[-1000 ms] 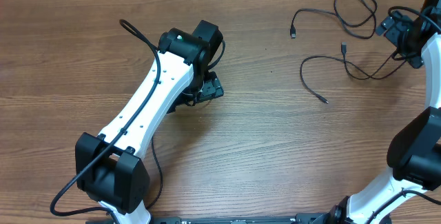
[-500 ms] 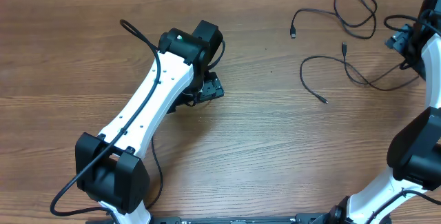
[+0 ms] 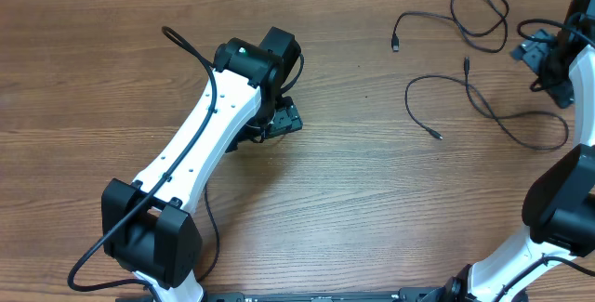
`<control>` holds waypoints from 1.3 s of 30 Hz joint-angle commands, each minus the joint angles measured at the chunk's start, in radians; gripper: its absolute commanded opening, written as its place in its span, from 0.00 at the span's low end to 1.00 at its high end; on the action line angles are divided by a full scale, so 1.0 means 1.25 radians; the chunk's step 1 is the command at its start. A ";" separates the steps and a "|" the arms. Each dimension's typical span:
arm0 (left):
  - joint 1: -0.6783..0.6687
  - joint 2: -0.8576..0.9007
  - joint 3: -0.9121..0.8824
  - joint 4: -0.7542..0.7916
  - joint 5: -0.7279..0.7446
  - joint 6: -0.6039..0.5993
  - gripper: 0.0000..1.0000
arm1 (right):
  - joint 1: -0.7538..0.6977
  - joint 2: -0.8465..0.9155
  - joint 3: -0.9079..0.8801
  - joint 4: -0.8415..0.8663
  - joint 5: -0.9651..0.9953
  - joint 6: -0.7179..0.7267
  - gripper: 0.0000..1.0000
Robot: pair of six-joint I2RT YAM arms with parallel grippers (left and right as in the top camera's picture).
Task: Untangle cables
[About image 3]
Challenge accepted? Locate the black cable silver USB plug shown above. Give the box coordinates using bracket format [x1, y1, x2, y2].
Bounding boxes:
[196, 183, 221, 283]

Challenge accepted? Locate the black cable long loop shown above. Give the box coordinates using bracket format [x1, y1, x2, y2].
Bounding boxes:
[390, 0, 510, 55]

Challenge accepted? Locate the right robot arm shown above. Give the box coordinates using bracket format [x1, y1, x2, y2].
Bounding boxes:
[398, 0, 594, 301]

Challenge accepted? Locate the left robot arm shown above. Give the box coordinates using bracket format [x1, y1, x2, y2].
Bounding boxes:
[101, 27, 304, 301]

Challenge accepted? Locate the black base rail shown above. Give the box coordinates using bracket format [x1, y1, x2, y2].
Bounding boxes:
[203, 287, 434, 302]

